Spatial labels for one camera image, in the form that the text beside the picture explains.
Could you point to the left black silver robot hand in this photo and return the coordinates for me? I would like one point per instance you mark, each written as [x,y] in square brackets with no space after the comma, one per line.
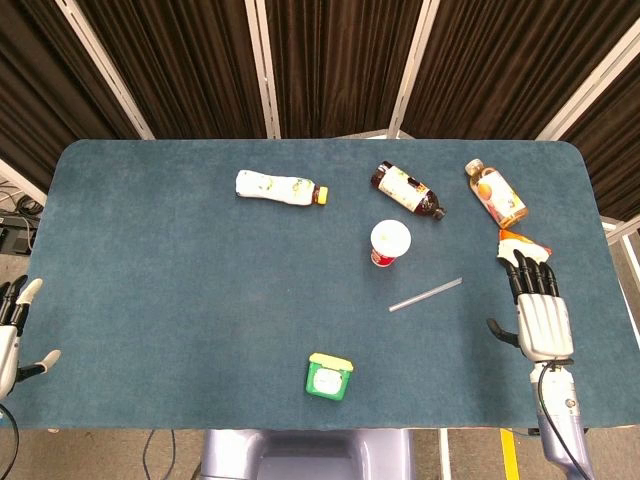
[6,345]

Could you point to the dark tea bottle black cap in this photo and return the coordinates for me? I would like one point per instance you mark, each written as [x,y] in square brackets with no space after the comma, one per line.
[400,187]

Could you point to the orange white snack bag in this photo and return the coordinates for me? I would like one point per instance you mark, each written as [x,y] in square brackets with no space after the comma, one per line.
[522,244]

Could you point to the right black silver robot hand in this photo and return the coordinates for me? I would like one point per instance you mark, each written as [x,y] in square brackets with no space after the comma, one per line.
[545,325]

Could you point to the black power strip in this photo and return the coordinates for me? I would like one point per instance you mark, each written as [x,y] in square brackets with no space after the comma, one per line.
[15,235]

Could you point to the dark brown curtain screen panel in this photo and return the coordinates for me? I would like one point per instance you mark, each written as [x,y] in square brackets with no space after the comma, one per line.
[500,65]
[340,65]
[30,75]
[175,65]
[620,150]

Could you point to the orange juice bottle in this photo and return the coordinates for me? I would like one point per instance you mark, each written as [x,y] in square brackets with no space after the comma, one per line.
[495,192]

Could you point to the blue felt table cover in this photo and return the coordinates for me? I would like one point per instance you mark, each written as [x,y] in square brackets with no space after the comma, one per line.
[200,300]

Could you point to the green box yellow lid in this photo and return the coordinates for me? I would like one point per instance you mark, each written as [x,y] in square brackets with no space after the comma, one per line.
[327,382]

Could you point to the clear plastic straw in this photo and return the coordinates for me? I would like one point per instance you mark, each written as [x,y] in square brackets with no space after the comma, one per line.
[425,295]

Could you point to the lavender robot torso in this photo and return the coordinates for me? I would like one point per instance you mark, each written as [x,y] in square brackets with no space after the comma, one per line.
[300,455]

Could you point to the white label bottle yellow cap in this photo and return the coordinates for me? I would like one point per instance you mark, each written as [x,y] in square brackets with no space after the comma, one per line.
[275,187]

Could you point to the red paper cup white lid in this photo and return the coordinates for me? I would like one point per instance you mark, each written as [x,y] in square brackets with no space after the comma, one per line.
[391,237]

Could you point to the yellow floor tape strip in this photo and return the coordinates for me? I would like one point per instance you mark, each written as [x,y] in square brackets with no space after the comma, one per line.
[509,455]

